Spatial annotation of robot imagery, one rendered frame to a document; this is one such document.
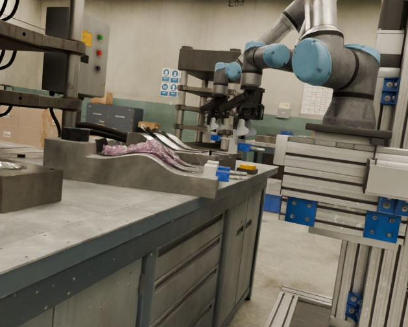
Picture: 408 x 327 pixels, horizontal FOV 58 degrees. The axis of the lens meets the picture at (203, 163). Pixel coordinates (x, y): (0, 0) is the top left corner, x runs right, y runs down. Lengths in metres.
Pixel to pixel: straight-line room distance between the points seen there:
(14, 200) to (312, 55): 0.78
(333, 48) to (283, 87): 6.86
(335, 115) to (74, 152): 0.75
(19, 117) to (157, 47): 4.35
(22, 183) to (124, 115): 7.69
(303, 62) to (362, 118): 0.23
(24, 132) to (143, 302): 4.47
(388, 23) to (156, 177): 0.92
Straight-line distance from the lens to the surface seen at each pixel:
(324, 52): 1.04
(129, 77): 9.05
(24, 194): 0.80
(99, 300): 0.85
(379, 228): 1.20
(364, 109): 1.15
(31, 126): 5.25
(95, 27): 2.11
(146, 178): 1.05
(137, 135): 1.46
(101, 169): 1.08
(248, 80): 1.34
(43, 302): 0.69
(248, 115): 1.34
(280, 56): 1.26
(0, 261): 0.56
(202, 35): 8.50
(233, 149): 1.36
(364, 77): 1.15
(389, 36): 1.45
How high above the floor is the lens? 1.01
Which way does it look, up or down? 7 degrees down
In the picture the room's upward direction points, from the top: 7 degrees clockwise
